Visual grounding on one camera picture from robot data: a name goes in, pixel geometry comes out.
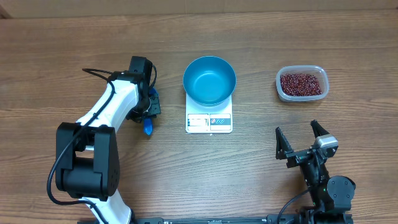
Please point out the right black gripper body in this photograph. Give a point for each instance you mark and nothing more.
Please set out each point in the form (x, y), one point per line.
(298, 158)

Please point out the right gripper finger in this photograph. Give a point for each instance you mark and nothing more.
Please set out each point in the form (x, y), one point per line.
(282, 147)
(318, 130)

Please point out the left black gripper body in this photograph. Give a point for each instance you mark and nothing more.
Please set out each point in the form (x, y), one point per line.
(149, 107)

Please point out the blue plastic measuring scoop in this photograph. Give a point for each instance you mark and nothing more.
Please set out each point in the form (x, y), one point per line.
(153, 111)

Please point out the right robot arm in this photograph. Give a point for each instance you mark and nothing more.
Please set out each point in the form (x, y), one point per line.
(331, 196)

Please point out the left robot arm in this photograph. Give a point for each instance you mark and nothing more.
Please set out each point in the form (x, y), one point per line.
(87, 169)

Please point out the white digital kitchen scale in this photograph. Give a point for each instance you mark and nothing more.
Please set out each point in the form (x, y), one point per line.
(216, 119)

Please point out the blue metal bowl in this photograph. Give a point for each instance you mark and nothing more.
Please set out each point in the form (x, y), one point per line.
(209, 80)

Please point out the clear plastic food container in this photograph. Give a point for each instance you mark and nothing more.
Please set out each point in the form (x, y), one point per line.
(307, 69)

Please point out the red beans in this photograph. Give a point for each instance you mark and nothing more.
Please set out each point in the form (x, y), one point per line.
(300, 84)

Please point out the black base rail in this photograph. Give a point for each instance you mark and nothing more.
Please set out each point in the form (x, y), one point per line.
(270, 219)

